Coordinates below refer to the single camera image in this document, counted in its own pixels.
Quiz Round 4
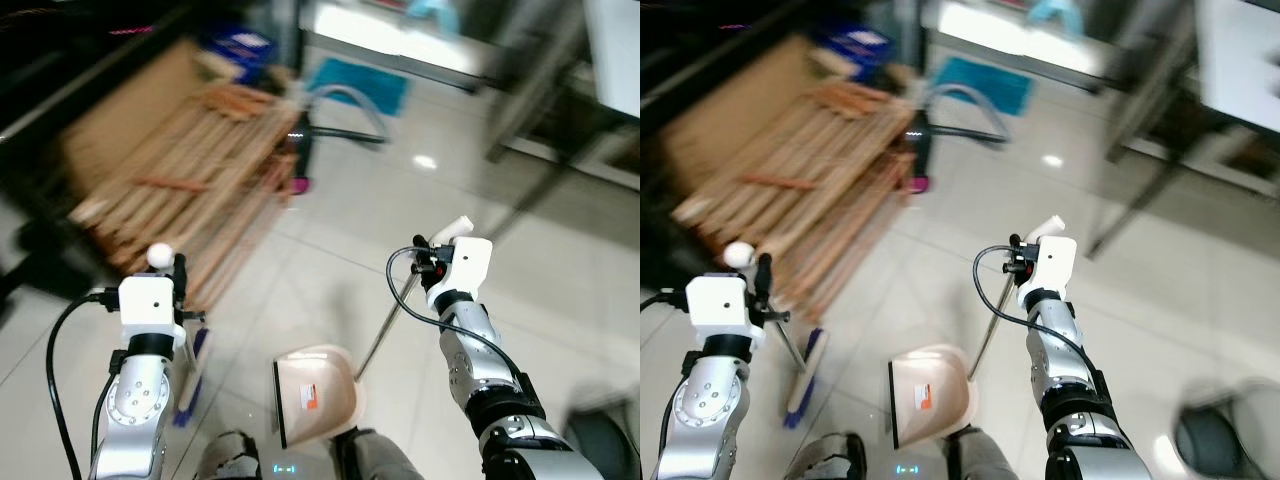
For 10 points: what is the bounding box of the broom with blue bristles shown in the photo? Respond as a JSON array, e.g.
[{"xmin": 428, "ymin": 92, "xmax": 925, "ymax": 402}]
[
  {"xmin": 724, "ymin": 241, "xmax": 830, "ymax": 430},
  {"xmin": 146, "ymin": 243, "xmax": 214, "ymax": 428}
]

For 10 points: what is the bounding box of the beige long-handled dustpan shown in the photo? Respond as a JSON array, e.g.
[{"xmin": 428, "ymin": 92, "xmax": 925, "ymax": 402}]
[
  {"xmin": 887, "ymin": 214, "xmax": 1067, "ymax": 452},
  {"xmin": 272, "ymin": 214, "xmax": 476, "ymax": 450}
]

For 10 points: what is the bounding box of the teal floor mat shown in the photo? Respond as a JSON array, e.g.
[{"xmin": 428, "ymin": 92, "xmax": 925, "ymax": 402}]
[
  {"xmin": 304, "ymin": 57, "xmax": 412, "ymax": 118},
  {"xmin": 934, "ymin": 56, "xmax": 1037, "ymax": 118}
]

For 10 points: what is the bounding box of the wooden slatted folding rack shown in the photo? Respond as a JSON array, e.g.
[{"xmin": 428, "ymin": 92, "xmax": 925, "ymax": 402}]
[
  {"xmin": 58, "ymin": 38, "xmax": 313, "ymax": 313},
  {"xmin": 660, "ymin": 33, "xmax": 923, "ymax": 313}
]

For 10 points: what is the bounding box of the robot left leg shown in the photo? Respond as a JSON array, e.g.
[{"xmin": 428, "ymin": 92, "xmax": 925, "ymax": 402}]
[
  {"xmin": 195, "ymin": 430, "xmax": 263, "ymax": 480},
  {"xmin": 798, "ymin": 432, "xmax": 867, "ymax": 480}
]

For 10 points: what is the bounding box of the robot leg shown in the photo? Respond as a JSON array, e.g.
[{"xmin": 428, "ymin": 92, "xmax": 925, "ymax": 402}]
[
  {"xmin": 335, "ymin": 427, "xmax": 423, "ymax": 480},
  {"xmin": 945, "ymin": 427, "xmax": 1023, "ymax": 480},
  {"xmin": 798, "ymin": 432, "xmax": 867, "ymax": 480},
  {"xmin": 195, "ymin": 430, "xmax": 263, "ymax": 480}
]

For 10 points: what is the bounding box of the robot right leg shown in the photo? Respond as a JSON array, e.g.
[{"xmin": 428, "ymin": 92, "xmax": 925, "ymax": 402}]
[
  {"xmin": 335, "ymin": 427, "xmax": 423, "ymax": 480},
  {"xmin": 945, "ymin": 427, "xmax": 1023, "ymax": 480}
]

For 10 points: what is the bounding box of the black mesh waste bin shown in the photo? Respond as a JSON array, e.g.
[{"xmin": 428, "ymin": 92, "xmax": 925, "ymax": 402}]
[
  {"xmin": 1173, "ymin": 383, "xmax": 1280, "ymax": 480},
  {"xmin": 563, "ymin": 403, "xmax": 641, "ymax": 480}
]

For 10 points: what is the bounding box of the teal plastic stool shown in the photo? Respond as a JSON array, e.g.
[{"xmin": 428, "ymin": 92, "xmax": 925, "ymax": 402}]
[{"xmin": 1028, "ymin": 0, "xmax": 1088, "ymax": 27}]

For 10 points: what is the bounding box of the blue box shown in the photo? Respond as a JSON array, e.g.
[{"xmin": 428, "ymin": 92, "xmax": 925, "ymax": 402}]
[
  {"xmin": 194, "ymin": 24, "xmax": 293, "ymax": 73},
  {"xmin": 814, "ymin": 24, "xmax": 907, "ymax": 73}
]

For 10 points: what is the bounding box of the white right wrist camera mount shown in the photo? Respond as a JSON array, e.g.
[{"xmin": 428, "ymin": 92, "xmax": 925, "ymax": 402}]
[
  {"xmin": 1018, "ymin": 237, "xmax": 1078, "ymax": 303},
  {"xmin": 428, "ymin": 238, "xmax": 494, "ymax": 311}
]

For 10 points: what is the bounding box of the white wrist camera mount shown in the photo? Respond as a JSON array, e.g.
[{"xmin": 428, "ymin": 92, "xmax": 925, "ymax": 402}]
[
  {"xmin": 428, "ymin": 238, "xmax": 494, "ymax": 311},
  {"xmin": 118, "ymin": 275, "xmax": 187, "ymax": 337},
  {"xmin": 686, "ymin": 275, "xmax": 754, "ymax": 337},
  {"xmin": 1018, "ymin": 237, "xmax": 1078, "ymax": 303}
]

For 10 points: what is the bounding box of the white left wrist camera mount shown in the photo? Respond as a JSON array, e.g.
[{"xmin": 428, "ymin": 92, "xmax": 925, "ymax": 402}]
[
  {"xmin": 118, "ymin": 275, "xmax": 187, "ymax": 337},
  {"xmin": 686, "ymin": 275, "xmax": 754, "ymax": 337}
]

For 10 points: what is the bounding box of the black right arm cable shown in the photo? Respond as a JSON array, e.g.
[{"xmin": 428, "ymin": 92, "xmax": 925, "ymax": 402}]
[
  {"xmin": 386, "ymin": 245, "xmax": 523, "ymax": 389},
  {"xmin": 972, "ymin": 244, "xmax": 1103, "ymax": 386}
]

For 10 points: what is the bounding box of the grey flexible hose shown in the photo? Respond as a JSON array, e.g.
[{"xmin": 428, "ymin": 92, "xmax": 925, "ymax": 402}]
[
  {"xmin": 298, "ymin": 84, "xmax": 391, "ymax": 147},
  {"xmin": 922, "ymin": 83, "xmax": 1013, "ymax": 147}
]

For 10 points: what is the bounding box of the dark metal table frame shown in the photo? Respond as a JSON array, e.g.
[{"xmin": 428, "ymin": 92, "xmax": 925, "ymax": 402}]
[
  {"xmin": 1085, "ymin": 0, "xmax": 1280, "ymax": 261},
  {"xmin": 484, "ymin": 0, "xmax": 641, "ymax": 243}
]

